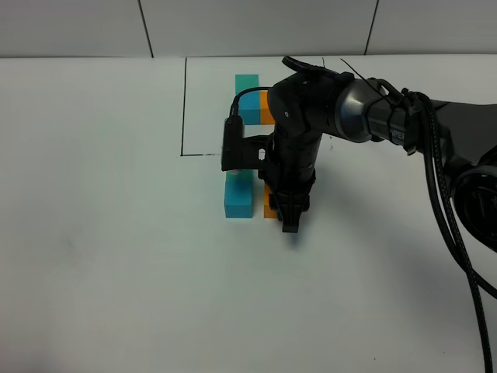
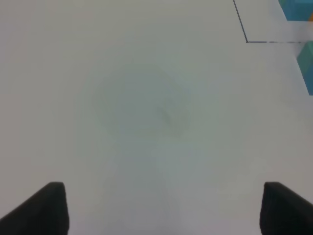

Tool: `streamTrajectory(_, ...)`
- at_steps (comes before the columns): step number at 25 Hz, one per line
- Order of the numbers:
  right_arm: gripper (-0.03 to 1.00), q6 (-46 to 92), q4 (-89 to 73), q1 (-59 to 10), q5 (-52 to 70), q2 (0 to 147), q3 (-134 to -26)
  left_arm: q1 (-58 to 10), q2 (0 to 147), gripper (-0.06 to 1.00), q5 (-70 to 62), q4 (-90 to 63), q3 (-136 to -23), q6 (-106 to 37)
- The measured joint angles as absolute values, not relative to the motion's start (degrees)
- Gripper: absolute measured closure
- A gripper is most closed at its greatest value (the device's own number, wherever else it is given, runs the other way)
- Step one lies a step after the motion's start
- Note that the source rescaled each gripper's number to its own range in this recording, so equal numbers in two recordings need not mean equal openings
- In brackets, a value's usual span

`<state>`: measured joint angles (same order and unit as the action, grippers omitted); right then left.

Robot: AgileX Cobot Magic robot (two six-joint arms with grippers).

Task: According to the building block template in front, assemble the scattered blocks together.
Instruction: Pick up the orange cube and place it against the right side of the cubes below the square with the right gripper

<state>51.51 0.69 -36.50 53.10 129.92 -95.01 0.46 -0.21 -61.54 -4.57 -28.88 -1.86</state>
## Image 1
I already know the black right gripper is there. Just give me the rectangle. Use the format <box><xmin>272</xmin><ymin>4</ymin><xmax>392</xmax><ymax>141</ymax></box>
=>
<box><xmin>266</xmin><ymin>127</ymin><xmax>322</xmax><ymax>233</ymax></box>

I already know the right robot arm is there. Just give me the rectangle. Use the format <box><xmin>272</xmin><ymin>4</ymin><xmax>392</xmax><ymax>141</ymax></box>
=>
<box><xmin>267</xmin><ymin>57</ymin><xmax>496</xmax><ymax>249</ymax></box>

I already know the orange template block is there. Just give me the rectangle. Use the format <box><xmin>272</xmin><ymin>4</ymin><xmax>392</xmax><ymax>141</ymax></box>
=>
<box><xmin>259</xmin><ymin>90</ymin><xmax>275</xmax><ymax>125</ymax></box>

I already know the blue template block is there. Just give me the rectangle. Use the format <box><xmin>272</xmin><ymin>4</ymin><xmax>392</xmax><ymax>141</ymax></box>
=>
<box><xmin>238</xmin><ymin>91</ymin><xmax>260</xmax><ymax>125</ymax></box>

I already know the green template block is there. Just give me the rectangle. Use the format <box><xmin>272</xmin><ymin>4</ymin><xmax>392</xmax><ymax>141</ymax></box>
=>
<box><xmin>235</xmin><ymin>74</ymin><xmax>259</xmax><ymax>95</ymax></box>

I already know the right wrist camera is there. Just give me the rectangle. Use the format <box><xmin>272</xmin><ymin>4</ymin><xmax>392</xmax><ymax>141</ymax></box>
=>
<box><xmin>221</xmin><ymin>115</ymin><xmax>272</xmax><ymax>172</ymax></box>

